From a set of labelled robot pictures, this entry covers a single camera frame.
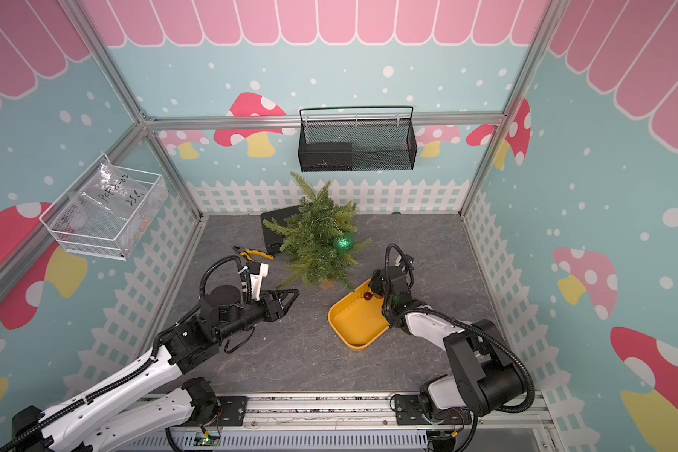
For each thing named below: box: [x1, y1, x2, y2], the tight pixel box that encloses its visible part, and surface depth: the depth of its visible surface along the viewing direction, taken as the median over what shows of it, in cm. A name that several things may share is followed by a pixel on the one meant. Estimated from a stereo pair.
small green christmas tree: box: [262, 171, 372, 291], surface depth 80 cm
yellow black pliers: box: [231, 245, 275, 263], surface depth 108 cm
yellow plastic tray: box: [326, 278, 390, 350], surface depth 94 cm
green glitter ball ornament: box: [333, 233, 355, 254], surface depth 74 cm
